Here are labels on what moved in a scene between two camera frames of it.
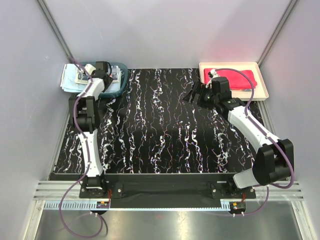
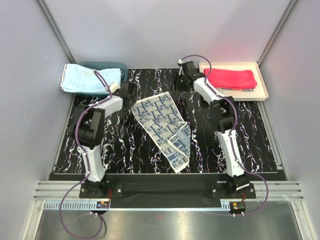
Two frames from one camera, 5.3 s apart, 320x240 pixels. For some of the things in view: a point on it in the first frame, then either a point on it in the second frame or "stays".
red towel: (235, 79) stays
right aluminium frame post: (289, 8) stays
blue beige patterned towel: (114, 74) to (161, 117)
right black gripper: (198, 88) to (175, 79)
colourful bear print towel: (241, 90) stays
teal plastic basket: (124, 71) stays
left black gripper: (109, 82) to (132, 102)
